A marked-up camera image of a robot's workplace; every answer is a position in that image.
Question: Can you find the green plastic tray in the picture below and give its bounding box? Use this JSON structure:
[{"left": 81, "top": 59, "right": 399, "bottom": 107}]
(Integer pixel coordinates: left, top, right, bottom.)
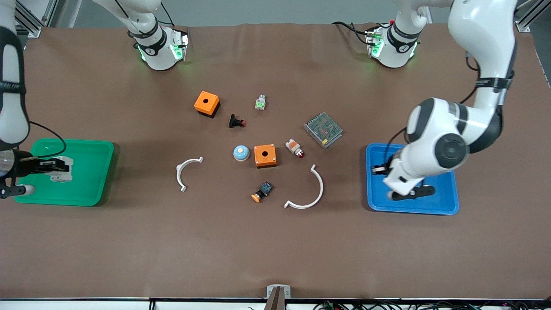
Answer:
[{"left": 14, "top": 138, "right": 115, "bottom": 207}]

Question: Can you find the large white curved pipe clamp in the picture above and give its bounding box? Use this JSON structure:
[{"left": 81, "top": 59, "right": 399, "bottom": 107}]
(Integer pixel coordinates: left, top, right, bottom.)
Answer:
[{"left": 284, "top": 164, "right": 324, "bottom": 210}]

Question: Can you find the blue plastic tray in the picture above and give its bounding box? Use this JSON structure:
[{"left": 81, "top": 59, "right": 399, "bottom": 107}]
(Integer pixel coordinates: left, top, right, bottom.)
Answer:
[{"left": 366, "top": 143, "right": 459, "bottom": 215}]

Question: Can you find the metal mesh power supply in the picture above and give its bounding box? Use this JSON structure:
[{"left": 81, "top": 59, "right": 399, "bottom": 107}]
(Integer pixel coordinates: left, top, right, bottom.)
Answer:
[{"left": 304, "top": 112, "right": 344, "bottom": 149}]

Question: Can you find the white orange red indicator lamp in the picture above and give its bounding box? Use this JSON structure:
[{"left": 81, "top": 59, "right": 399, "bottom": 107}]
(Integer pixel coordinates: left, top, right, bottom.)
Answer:
[{"left": 285, "top": 139, "right": 305, "bottom": 159}]

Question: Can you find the all orange button box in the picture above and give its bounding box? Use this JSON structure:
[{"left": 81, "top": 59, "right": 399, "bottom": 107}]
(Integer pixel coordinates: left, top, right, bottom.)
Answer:
[{"left": 254, "top": 144, "right": 277, "bottom": 168}]

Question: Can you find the small white curved pipe clamp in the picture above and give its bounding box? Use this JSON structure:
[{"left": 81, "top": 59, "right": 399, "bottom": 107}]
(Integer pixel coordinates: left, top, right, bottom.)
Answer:
[{"left": 176, "top": 157, "right": 204, "bottom": 192}]

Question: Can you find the orange black push button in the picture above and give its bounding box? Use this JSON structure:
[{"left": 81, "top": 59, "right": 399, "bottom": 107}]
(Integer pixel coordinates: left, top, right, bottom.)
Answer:
[{"left": 251, "top": 181, "right": 274, "bottom": 203}]

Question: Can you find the brown table cover cloth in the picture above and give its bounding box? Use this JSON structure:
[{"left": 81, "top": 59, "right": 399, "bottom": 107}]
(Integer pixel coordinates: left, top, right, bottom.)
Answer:
[{"left": 0, "top": 22, "right": 551, "bottom": 300}]

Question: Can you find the orange black box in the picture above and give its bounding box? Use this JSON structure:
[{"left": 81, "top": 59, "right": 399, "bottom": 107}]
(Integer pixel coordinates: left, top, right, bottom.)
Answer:
[{"left": 194, "top": 90, "right": 221, "bottom": 118}]

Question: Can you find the aluminium frame profile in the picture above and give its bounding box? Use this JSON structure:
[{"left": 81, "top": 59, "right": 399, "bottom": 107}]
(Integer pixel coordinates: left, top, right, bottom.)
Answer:
[
  {"left": 13, "top": 0, "right": 43, "bottom": 38},
  {"left": 514, "top": 0, "right": 544, "bottom": 33}
]

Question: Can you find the black left arm base cable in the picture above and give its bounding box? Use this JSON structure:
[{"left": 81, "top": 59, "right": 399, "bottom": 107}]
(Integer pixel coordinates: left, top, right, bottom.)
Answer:
[{"left": 331, "top": 21, "right": 371, "bottom": 46}]

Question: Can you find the black arm base cable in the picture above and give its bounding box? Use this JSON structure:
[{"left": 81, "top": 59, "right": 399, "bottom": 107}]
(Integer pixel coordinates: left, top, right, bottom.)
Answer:
[
  {"left": 331, "top": 21, "right": 371, "bottom": 46},
  {"left": 160, "top": 0, "right": 175, "bottom": 27}
]

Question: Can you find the black right arm base cable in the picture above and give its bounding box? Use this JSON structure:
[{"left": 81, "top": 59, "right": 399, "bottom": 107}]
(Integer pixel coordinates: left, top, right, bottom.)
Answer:
[{"left": 160, "top": 0, "right": 175, "bottom": 27}]

